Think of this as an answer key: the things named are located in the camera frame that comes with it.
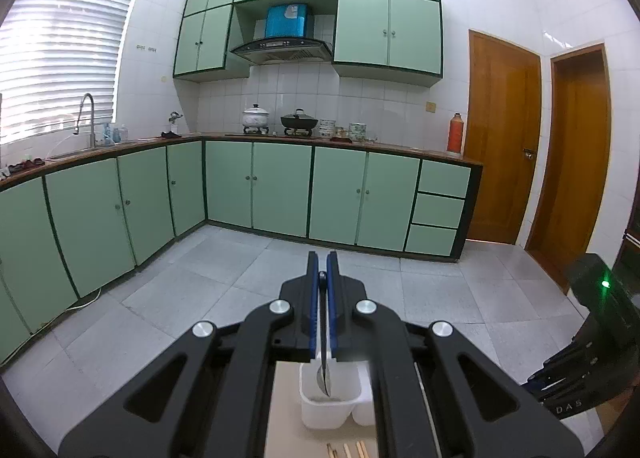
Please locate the green drawer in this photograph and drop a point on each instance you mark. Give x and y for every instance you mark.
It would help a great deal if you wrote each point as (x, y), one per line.
(445, 177)
(439, 210)
(431, 240)

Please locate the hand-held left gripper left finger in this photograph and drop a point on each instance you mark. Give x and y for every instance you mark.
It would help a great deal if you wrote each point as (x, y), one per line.
(313, 318)

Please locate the small chrome tap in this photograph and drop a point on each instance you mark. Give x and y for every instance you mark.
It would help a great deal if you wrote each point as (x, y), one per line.
(175, 121)

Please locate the white plastic utensil holder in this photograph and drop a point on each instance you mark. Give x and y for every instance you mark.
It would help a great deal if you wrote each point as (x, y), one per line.
(325, 413)

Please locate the white window blinds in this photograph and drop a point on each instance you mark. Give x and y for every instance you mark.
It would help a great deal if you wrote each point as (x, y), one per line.
(60, 52)

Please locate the plain wooden door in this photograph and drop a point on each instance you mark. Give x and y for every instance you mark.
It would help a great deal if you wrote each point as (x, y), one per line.
(575, 157)

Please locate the blue box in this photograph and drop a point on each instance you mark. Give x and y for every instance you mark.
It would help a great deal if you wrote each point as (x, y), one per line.
(289, 21)

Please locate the green corner wall cabinet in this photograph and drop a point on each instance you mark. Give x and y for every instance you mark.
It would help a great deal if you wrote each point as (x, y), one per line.
(210, 32)

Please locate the large green wall cabinet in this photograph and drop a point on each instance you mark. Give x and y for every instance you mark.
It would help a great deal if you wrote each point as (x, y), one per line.
(387, 22)

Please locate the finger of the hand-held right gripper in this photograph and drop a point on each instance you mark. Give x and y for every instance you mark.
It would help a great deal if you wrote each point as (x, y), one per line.
(562, 357)
(555, 379)

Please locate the green base cabinets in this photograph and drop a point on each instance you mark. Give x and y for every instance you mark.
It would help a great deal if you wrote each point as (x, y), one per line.
(280, 188)

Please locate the gas stove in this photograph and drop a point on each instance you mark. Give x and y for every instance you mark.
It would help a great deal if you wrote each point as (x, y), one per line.
(275, 131)

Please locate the clear plastic bottle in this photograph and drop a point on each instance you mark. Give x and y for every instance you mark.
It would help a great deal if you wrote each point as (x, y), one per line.
(123, 134)
(107, 133)

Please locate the wall hooks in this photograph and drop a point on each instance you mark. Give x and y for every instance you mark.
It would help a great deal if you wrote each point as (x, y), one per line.
(146, 48)

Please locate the black lidded wok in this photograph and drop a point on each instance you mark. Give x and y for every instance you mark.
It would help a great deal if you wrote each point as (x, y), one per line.
(299, 121)

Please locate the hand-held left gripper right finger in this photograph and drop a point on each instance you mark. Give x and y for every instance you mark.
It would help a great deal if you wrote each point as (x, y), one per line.
(331, 318)

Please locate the white lidded pot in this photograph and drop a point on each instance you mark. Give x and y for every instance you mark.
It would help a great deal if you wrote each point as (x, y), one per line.
(256, 117)

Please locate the orange thermos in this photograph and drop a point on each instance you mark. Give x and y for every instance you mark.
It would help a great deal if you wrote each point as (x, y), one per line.
(454, 133)

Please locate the dark red cloth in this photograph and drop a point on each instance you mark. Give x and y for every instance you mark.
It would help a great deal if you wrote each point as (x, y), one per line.
(170, 134)
(22, 166)

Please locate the chrome kitchen faucet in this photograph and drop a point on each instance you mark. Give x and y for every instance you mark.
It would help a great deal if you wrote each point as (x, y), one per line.
(86, 110)

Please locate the black range hood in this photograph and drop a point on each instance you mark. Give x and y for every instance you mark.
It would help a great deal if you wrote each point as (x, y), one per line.
(280, 50)

